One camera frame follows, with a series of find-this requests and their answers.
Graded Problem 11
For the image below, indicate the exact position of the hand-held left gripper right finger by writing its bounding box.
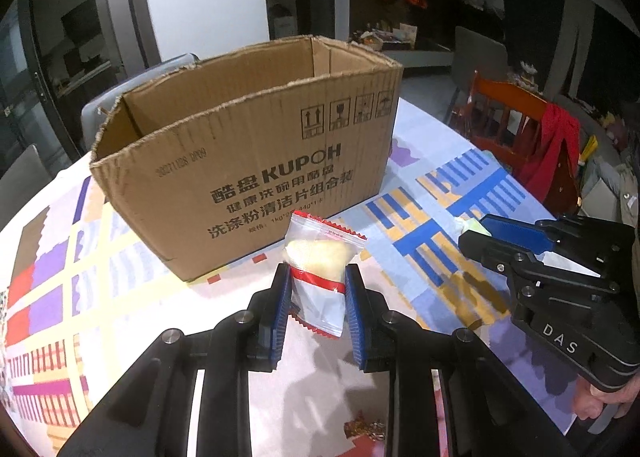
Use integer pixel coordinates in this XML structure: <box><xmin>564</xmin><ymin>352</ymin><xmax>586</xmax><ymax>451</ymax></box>
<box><xmin>344</xmin><ymin>263</ymin><xmax>581</xmax><ymax>457</ymax></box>

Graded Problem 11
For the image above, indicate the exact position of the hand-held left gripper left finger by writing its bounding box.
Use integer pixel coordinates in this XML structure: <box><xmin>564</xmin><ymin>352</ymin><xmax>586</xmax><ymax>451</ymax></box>
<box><xmin>57</xmin><ymin>263</ymin><xmax>293</xmax><ymax>457</ymax></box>

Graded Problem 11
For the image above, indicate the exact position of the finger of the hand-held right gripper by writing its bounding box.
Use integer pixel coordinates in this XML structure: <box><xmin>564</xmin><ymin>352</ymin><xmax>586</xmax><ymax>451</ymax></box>
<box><xmin>458</xmin><ymin>231</ymin><xmax>623</xmax><ymax>310</ymax></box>
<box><xmin>480</xmin><ymin>214</ymin><xmax>638</xmax><ymax>283</ymax></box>

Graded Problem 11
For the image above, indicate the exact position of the light green snack packet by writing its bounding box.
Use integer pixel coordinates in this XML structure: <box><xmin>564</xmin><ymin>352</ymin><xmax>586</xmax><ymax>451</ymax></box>
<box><xmin>454</xmin><ymin>216</ymin><xmax>493</xmax><ymax>238</ymax></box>

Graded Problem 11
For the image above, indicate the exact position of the clear red-trimmed snack packet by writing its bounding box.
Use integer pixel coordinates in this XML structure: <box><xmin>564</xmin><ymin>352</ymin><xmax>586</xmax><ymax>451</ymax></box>
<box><xmin>282</xmin><ymin>209</ymin><xmax>368</xmax><ymax>339</ymax></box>

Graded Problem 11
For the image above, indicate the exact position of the brown cardboard box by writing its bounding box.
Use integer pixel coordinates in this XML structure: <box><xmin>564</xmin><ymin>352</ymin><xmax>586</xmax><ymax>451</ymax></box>
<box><xmin>89</xmin><ymin>34</ymin><xmax>405</xmax><ymax>283</ymax></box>

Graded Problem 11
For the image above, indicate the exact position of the person's right hand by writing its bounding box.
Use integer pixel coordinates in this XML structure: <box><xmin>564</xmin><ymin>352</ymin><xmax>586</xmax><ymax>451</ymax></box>
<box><xmin>575</xmin><ymin>372</ymin><xmax>640</xmax><ymax>420</ymax></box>

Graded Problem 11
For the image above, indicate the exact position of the red cloth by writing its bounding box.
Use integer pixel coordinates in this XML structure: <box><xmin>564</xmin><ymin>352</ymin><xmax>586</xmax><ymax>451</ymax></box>
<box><xmin>515</xmin><ymin>103</ymin><xmax>583</xmax><ymax>202</ymax></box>

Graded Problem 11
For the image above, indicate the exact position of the gold snack packet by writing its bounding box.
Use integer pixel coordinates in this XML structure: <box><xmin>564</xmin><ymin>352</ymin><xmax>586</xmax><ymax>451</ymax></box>
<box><xmin>344</xmin><ymin>418</ymin><xmax>387</xmax><ymax>443</ymax></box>

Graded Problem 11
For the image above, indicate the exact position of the orange wooden chair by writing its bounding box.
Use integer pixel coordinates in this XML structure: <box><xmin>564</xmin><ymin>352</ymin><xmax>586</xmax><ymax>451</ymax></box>
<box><xmin>447</xmin><ymin>72</ymin><xmax>581</xmax><ymax>210</ymax></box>

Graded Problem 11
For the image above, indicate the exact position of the grey dining chair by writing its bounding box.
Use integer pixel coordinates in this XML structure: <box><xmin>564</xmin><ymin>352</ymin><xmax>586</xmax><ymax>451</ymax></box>
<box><xmin>452</xmin><ymin>26</ymin><xmax>508</xmax><ymax>88</ymax></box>
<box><xmin>81</xmin><ymin>53</ymin><xmax>201</xmax><ymax>150</ymax></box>
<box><xmin>0</xmin><ymin>144</ymin><xmax>53</xmax><ymax>228</ymax></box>

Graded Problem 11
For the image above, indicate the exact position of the patterned tablecloth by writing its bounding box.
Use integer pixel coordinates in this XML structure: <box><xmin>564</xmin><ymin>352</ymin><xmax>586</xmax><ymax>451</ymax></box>
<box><xmin>0</xmin><ymin>102</ymin><xmax>581</xmax><ymax>457</ymax></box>

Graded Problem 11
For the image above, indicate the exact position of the white coffee table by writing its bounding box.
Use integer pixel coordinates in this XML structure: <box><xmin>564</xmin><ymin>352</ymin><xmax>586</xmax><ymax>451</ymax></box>
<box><xmin>350</xmin><ymin>34</ymin><xmax>453</xmax><ymax>74</ymax></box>

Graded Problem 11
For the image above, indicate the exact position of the dark sideboard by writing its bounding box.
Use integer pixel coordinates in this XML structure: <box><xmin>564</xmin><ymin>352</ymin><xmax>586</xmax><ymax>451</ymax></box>
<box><xmin>415</xmin><ymin>0</ymin><xmax>506</xmax><ymax>48</ymax></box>

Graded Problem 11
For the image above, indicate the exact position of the sliding glass door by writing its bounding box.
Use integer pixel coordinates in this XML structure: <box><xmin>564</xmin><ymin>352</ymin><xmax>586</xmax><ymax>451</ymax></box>
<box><xmin>0</xmin><ymin>0</ymin><xmax>87</xmax><ymax>158</ymax></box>

